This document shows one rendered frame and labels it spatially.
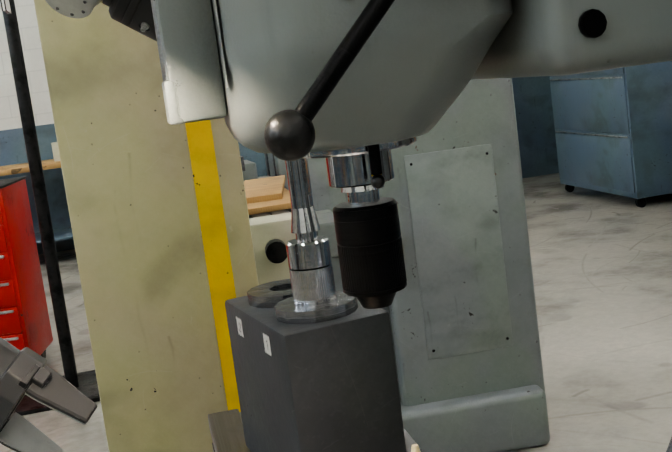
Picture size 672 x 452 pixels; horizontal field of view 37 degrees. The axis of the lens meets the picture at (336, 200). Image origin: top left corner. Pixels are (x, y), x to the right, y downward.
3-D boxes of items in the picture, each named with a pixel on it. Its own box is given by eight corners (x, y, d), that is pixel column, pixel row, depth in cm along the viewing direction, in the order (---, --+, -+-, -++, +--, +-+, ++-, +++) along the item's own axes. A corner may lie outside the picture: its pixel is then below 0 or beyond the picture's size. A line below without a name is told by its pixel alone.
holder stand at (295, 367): (307, 510, 103) (281, 323, 101) (244, 446, 124) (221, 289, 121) (411, 478, 108) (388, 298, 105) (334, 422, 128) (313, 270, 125)
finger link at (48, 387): (81, 430, 90) (22, 392, 89) (99, 403, 92) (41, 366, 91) (86, 423, 88) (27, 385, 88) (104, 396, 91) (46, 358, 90)
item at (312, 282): (345, 298, 108) (338, 245, 107) (310, 308, 105) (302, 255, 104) (320, 293, 112) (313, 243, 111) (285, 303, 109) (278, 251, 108)
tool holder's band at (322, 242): (338, 245, 107) (337, 236, 107) (302, 255, 104) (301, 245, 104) (313, 243, 111) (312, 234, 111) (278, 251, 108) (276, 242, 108)
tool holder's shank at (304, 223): (327, 237, 107) (313, 134, 106) (303, 243, 105) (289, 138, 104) (310, 235, 110) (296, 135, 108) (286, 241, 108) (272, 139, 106)
